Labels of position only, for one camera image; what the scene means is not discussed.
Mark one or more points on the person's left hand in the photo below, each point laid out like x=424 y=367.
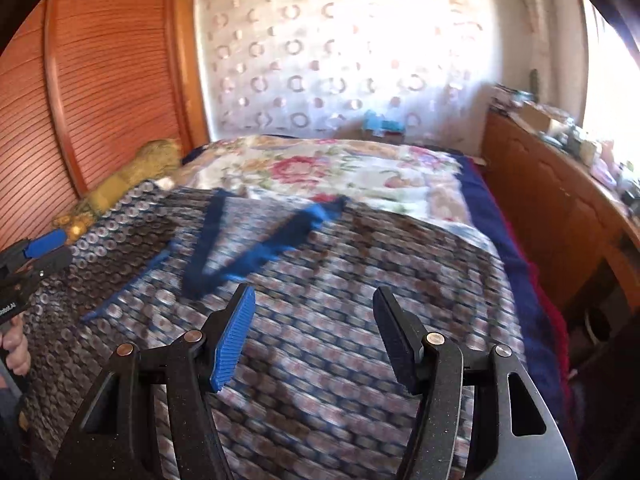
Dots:
x=17 y=347

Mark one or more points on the pink floral bedspread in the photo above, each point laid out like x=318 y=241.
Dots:
x=310 y=165

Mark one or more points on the cardboard box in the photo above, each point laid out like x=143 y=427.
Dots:
x=537 y=116

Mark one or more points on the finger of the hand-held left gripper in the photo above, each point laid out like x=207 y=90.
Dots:
x=46 y=244
x=52 y=259

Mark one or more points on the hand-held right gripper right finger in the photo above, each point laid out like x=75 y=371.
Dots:
x=395 y=340

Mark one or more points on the green gold pillow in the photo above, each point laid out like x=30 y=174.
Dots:
x=135 y=170

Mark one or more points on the pile of dresser clutter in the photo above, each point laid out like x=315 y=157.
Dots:
x=590 y=145

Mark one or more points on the circle-patterned garment with blue trim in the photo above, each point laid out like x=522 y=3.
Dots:
x=325 y=270

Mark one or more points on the dark blue blanket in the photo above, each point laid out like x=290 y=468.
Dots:
x=557 y=330

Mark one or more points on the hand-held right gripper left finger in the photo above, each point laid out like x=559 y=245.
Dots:
x=232 y=340

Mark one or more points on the wooden louvered wardrobe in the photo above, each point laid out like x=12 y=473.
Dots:
x=100 y=85

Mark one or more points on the bright window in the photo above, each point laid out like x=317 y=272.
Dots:
x=615 y=75

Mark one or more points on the blue toy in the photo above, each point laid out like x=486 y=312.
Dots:
x=382 y=122

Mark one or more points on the wooden dresser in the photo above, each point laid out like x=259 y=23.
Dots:
x=550 y=195

